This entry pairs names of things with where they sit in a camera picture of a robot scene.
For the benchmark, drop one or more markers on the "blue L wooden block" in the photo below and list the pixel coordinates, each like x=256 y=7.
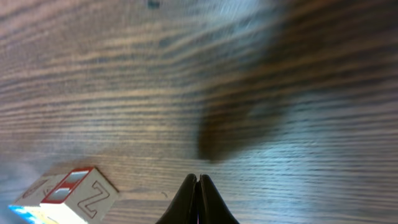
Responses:
x=33 y=215

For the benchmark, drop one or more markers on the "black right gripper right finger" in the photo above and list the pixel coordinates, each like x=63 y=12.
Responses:
x=210 y=204

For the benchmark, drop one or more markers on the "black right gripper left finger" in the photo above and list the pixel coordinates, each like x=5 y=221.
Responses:
x=182 y=209

